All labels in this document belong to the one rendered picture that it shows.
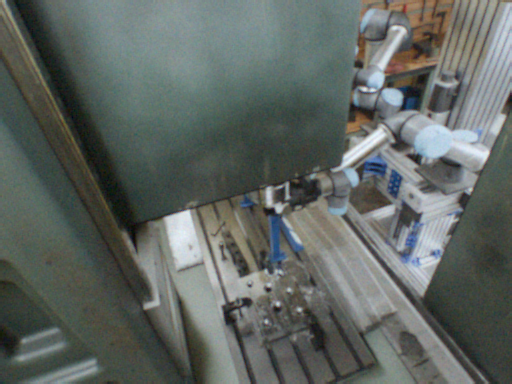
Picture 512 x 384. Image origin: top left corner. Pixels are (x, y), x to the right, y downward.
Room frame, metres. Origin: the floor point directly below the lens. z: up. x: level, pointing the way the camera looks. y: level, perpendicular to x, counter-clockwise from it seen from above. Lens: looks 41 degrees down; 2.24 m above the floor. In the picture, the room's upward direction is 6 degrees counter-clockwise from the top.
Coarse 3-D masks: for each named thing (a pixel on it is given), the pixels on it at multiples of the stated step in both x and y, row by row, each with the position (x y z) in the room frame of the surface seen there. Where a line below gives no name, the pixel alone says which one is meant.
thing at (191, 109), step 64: (64, 0) 0.64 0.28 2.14; (128, 0) 0.67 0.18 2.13; (192, 0) 0.70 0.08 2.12; (256, 0) 0.73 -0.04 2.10; (320, 0) 0.77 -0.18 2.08; (64, 64) 0.63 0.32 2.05; (128, 64) 0.66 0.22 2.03; (192, 64) 0.69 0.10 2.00; (256, 64) 0.73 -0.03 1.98; (320, 64) 0.77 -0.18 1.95; (128, 128) 0.65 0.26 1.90; (192, 128) 0.68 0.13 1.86; (256, 128) 0.72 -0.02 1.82; (320, 128) 0.77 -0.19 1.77; (128, 192) 0.63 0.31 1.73; (192, 192) 0.67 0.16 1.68
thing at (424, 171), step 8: (416, 168) 1.31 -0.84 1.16; (424, 168) 1.30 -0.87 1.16; (424, 176) 1.24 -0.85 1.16; (432, 176) 1.23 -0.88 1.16; (472, 176) 1.20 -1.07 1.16; (416, 184) 1.24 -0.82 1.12; (432, 184) 1.19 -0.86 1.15; (440, 184) 1.17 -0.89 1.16; (448, 184) 1.16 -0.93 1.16; (456, 184) 1.16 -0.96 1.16; (464, 184) 1.15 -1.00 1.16; (472, 184) 1.15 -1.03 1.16; (432, 192) 1.16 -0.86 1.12; (440, 192) 1.13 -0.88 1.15; (448, 192) 1.11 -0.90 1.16; (456, 192) 1.12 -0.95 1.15
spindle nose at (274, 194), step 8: (280, 184) 0.79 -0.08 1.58; (288, 184) 0.81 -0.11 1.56; (256, 192) 0.79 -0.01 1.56; (264, 192) 0.78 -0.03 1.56; (272, 192) 0.78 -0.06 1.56; (280, 192) 0.79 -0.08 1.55; (288, 192) 0.81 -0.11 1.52; (256, 200) 0.79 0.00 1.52; (264, 200) 0.78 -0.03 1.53; (272, 200) 0.78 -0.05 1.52; (280, 200) 0.79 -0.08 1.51
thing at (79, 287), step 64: (0, 0) 0.53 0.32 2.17; (0, 64) 0.50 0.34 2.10; (0, 128) 0.40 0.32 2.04; (64, 128) 0.53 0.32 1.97; (0, 192) 0.38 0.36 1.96; (64, 192) 0.46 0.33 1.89; (0, 256) 0.37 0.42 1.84; (64, 256) 0.39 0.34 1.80; (128, 256) 0.53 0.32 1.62; (0, 320) 0.42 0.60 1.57; (64, 320) 0.37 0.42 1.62; (128, 320) 0.40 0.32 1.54
